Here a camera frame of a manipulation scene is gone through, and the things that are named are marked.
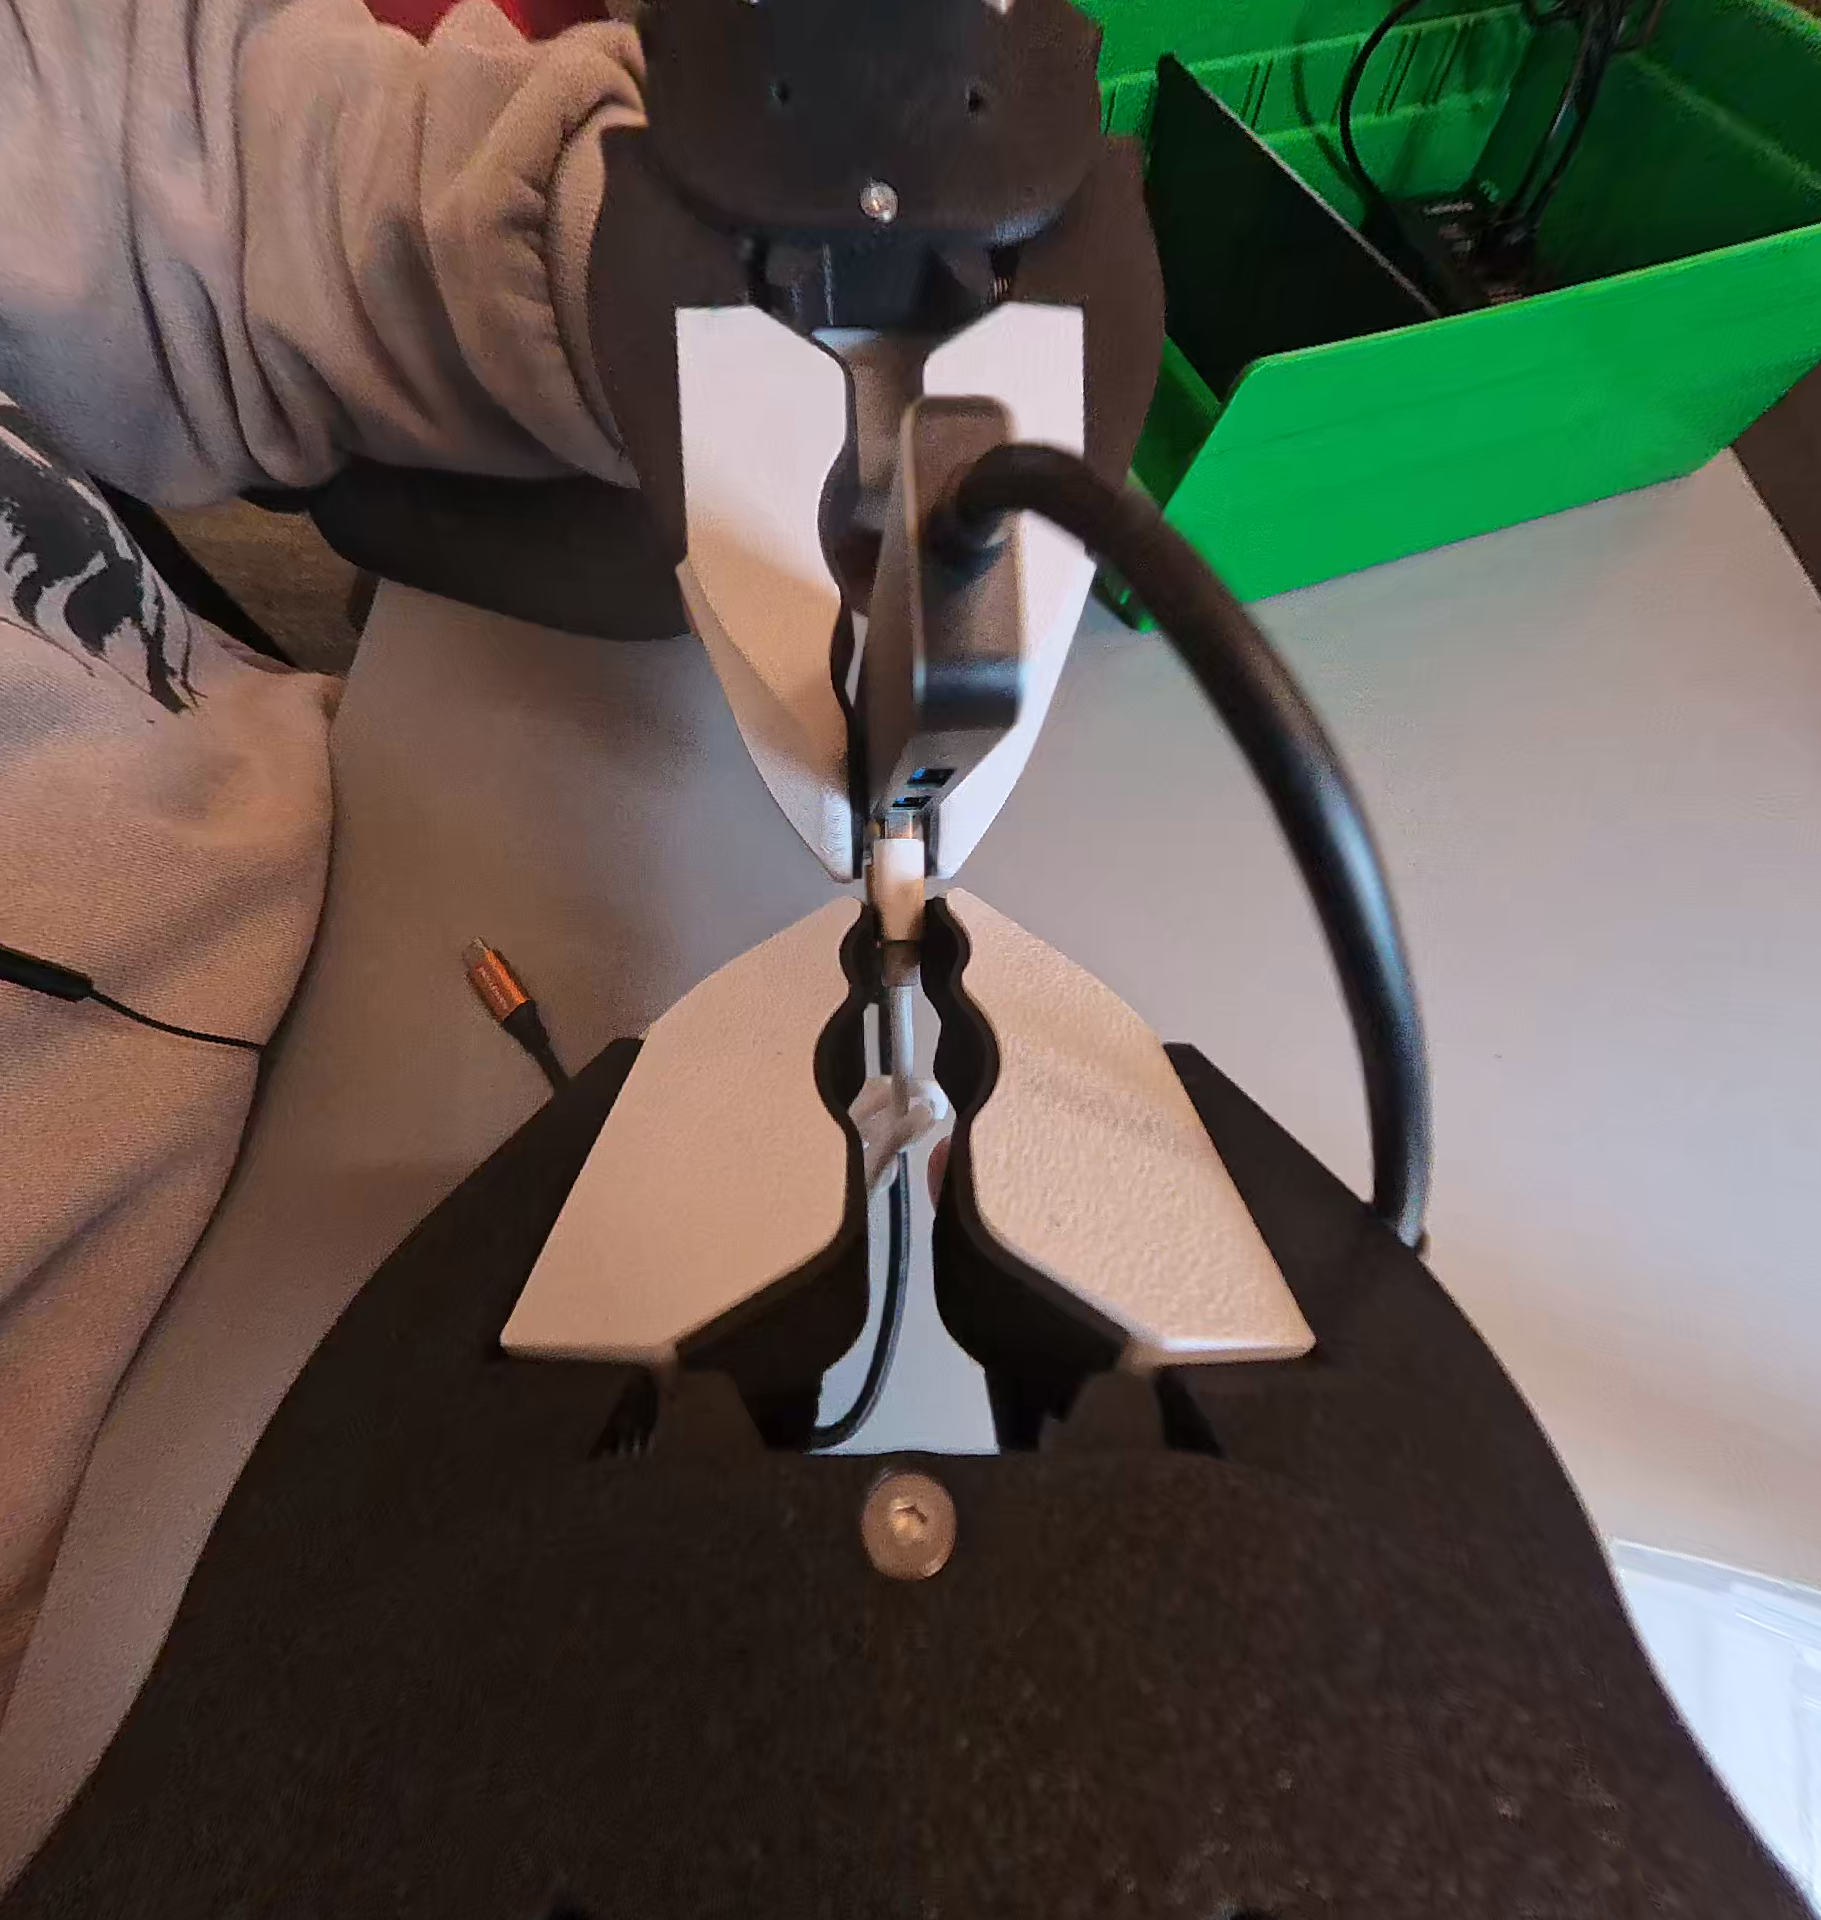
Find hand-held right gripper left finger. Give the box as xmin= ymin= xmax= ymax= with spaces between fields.
xmin=502 ymin=897 xmax=873 ymax=1370

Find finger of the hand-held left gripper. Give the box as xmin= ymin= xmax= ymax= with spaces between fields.
xmin=921 ymin=299 xmax=1111 ymax=883
xmin=677 ymin=307 xmax=869 ymax=883

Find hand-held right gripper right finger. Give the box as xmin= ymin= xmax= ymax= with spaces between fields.
xmin=921 ymin=885 xmax=1318 ymax=1375

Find dark grey usb hub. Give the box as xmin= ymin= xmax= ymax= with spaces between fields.
xmin=858 ymin=395 xmax=1036 ymax=843

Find thick black hub cable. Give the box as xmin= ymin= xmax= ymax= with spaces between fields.
xmin=932 ymin=442 xmax=1438 ymax=1253

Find white usb cable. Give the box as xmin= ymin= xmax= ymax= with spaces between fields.
xmin=846 ymin=832 xmax=954 ymax=1203

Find person's left forearm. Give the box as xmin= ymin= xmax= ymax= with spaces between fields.
xmin=0 ymin=0 xmax=673 ymax=512

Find black bin divider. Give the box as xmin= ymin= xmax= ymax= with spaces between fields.
xmin=1142 ymin=51 xmax=1444 ymax=407

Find red object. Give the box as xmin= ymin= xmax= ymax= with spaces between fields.
xmin=366 ymin=0 xmax=614 ymax=44

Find green plastic bin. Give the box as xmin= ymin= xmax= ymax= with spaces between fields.
xmin=1071 ymin=0 xmax=1821 ymax=633

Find person's grey sweatshirt torso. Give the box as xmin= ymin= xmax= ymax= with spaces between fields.
xmin=0 ymin=345 xmax=345 ymax=1863

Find black mat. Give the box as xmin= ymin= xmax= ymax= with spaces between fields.
xmin=1735 ymin=330 xmax=1821 ymax=678

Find clear plastic packet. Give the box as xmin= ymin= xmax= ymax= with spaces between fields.
xmin=1607 ymin=1536 xmax=1821 ymax=1920

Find orange usb plug cable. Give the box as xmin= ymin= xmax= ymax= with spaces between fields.
xmin=462 ymin=936 xmax=570 ymax=1084

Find bundled black cables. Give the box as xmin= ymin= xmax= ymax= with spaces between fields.
xmin=1337 ymin=0 xmax=1662 ymax=263

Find thin black earphone cable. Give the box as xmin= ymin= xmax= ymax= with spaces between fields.
xmin=0 ymin=929 xmax=268 ymax=1055

